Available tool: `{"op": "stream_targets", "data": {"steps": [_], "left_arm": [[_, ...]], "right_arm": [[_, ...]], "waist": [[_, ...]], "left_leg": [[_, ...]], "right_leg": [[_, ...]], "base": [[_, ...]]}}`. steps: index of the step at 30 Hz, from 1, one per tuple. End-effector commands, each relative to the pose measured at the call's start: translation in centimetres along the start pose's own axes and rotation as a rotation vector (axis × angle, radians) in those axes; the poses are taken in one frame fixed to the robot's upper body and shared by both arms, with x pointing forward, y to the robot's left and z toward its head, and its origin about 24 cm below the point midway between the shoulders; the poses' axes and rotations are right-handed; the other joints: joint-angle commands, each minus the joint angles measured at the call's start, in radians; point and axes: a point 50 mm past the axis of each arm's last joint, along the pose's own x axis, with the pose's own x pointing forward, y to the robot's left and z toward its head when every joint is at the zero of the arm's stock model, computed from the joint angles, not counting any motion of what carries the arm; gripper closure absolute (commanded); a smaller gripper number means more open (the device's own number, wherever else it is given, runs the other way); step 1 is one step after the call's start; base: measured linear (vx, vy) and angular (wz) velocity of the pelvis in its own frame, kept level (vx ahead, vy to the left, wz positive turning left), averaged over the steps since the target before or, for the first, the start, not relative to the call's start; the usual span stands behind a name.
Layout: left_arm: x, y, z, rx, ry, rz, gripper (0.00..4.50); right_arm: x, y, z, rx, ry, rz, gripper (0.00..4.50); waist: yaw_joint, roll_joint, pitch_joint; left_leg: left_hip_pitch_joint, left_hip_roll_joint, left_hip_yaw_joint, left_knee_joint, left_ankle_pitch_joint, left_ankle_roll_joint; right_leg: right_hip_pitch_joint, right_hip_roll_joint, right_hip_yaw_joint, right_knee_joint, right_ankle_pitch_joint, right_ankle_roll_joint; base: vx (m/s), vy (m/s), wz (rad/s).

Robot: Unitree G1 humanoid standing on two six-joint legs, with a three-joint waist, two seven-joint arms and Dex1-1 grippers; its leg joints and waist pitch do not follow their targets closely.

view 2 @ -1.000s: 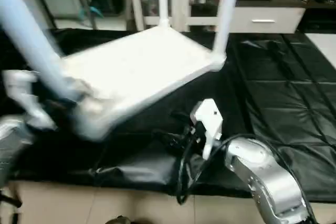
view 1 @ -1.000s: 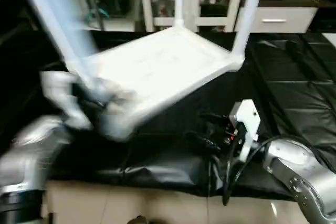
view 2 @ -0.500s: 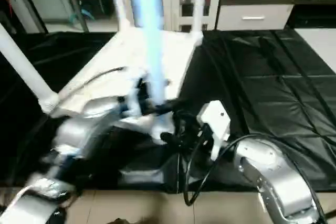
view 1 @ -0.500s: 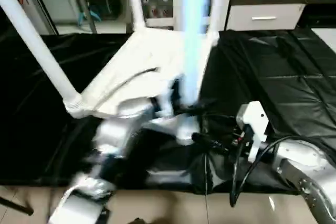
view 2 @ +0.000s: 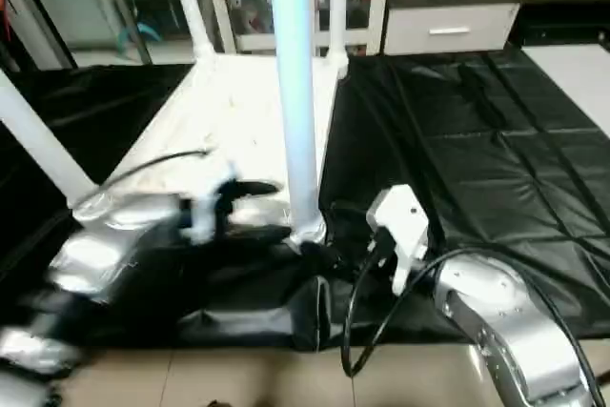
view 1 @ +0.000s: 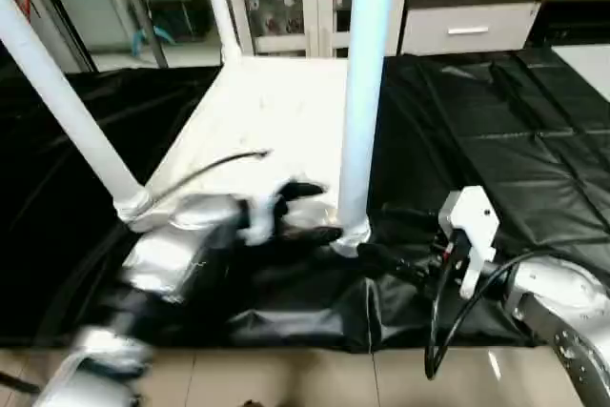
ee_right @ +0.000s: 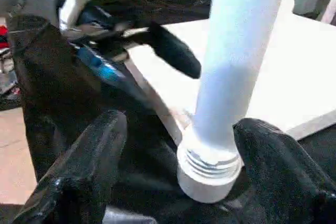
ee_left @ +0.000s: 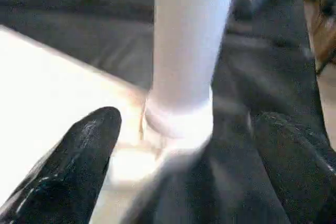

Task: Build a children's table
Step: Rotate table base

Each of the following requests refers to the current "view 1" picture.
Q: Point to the white plastic table top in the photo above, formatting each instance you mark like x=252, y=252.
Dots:
x=276, y=111

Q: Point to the white plastic table leg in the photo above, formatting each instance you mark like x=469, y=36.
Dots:
x=67, y=111
x=217, y=2
x=367, y=92

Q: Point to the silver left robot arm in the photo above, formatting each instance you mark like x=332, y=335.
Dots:
x=172, y=254

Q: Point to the black table mat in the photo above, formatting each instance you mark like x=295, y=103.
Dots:
x=477, y=188

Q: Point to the white glass door cabinet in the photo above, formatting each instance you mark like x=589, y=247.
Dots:
x=276, y=40

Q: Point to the white drawer unit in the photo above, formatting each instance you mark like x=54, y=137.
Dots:
x=467, y=30

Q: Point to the blue plastic stool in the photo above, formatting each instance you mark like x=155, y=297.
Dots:
x=152, y=37

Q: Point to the white side table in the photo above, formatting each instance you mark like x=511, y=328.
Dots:
x=586, y=64

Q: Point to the black low media cabinet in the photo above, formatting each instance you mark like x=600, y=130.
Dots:
x=572, y=7

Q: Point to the black stand leg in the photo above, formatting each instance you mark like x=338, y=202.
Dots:
x=14, y=383

